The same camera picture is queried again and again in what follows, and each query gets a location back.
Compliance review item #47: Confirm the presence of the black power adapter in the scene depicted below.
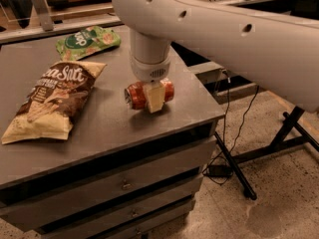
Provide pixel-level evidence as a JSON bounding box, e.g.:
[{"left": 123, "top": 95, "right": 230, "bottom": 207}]
[{"left": 208, "top": 165, "right": 232, "bottom": 177}]

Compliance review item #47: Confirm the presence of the red coke can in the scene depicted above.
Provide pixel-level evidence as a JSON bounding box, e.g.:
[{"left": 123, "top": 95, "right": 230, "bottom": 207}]
[{"left": 125, "top": 79, "right": 174, "bottom": 110}]

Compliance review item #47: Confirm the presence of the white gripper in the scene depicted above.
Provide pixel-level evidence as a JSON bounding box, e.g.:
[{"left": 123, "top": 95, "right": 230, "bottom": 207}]
[{"left": 130, "top": 56, "right": 170, "bottom": 114}]

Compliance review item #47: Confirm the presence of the grey drawer cabinet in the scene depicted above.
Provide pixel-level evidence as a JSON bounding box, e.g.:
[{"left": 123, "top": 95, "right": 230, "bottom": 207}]
[{"left": 0, "top": 26, "right": 223, "bottom": 239}]

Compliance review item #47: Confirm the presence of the black table leg frame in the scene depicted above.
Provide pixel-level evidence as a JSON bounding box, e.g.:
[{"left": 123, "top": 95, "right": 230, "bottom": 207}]
[{"left": 214, "top": 107, "right": 319, "bottom": 200}]

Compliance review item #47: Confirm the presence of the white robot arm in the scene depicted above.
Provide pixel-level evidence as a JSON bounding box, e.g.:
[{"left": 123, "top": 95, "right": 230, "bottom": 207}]
[{"left": 112, "top": 0, "right": 319, "bottom": 113}]

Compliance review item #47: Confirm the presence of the green snack bag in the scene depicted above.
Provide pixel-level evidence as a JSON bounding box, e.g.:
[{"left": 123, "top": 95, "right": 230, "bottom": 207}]
[{"left": 56, "top": 26, "right": 121, "bottom": 61}]

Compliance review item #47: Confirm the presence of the brown sea salt chip bag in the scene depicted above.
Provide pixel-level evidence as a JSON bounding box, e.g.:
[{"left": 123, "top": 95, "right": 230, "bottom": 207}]
[{"left": 1, "top": 61, "right": 106, "bottom": 144}]

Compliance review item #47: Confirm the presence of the black cable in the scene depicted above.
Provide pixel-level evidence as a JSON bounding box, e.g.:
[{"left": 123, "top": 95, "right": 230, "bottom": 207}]
[{"left": 202, "top": 69, "right": 261, "bottom": 186}]

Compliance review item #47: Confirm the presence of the metal railing shelf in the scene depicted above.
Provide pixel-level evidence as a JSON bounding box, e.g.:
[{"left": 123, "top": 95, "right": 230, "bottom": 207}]
[{"left": 0, "top": 0, "right": 273, "bottom": 45}]

